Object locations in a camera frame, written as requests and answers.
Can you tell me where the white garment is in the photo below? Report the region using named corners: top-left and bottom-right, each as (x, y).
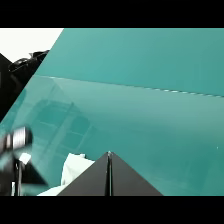
top-left (37, 152), bottom-right (96, 197)

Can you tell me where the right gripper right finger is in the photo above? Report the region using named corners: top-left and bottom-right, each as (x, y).
top-left (109, 151), bottom-right (164, 197)

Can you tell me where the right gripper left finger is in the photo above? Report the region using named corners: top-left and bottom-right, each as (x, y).
top-left (57, 151), bottom-right (110, 197)

